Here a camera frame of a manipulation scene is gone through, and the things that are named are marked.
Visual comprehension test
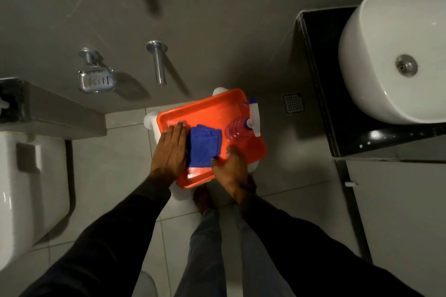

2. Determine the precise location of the person's right hand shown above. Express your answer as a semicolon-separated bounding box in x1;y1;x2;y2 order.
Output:
211;146;257;204

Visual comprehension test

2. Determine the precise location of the person's left hand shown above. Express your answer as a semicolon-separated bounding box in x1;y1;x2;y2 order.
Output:
149;121;191;184

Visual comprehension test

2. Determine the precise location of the blue cloth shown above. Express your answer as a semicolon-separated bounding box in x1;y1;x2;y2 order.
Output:
188;124;223;169

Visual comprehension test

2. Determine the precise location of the person's right forearm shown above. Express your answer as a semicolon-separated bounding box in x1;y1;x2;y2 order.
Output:
239;187;425;297

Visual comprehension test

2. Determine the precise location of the person's left forearm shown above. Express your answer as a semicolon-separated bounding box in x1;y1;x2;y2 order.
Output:
19;173;172;297

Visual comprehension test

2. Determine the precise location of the white plastic stool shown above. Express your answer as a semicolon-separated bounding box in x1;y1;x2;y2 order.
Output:
144;87;260;201

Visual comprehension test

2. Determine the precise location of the person's left foot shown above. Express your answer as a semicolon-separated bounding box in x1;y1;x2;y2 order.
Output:
193;185;216;214

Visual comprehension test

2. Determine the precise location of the pink spray bottle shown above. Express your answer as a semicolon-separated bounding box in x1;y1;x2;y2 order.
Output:
225;98;262;143

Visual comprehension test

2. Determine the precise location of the orange plastic tray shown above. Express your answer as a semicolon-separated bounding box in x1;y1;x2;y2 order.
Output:
156;89;268;190

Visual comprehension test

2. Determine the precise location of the person's left leg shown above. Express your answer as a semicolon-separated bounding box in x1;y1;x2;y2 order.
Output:
174;208;228;297

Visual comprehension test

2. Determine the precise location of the person's leg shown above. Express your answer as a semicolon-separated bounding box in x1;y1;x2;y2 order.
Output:
232;203;297;297
174;208;228;297

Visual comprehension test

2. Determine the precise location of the square floor drain grate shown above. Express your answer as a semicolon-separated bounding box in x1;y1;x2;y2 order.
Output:
282;93;305;115

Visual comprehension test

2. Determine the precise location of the person's right leg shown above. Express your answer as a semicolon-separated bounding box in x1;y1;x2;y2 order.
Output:
232;203;297;297

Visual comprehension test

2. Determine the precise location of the grey ledge with black top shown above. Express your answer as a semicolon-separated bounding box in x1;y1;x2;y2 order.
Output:
0;77;107;141

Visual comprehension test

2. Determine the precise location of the black stone countertop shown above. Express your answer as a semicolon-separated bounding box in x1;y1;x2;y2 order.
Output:
295;6;446;159

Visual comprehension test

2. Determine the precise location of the white round object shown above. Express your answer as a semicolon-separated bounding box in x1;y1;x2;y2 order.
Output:
132;271;158;297

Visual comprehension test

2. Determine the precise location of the white toilet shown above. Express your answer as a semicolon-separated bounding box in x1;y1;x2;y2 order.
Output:
0;130;76;272

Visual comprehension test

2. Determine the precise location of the grey vanity cabinet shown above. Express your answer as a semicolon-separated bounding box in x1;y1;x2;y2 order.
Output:
335;158;446;297

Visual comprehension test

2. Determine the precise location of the chrome sink drain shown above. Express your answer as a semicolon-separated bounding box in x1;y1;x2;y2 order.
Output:
395;54;418;78

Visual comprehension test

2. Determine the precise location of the white sink basin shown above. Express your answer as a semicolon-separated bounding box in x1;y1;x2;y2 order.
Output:
338;0;446;125

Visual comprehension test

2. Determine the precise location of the chrome wall peg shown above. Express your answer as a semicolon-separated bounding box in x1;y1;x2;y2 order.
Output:
146;40;169;86

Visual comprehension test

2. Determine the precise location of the chrome wall soap dish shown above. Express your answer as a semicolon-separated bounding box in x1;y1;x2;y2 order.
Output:
77;48;117;94

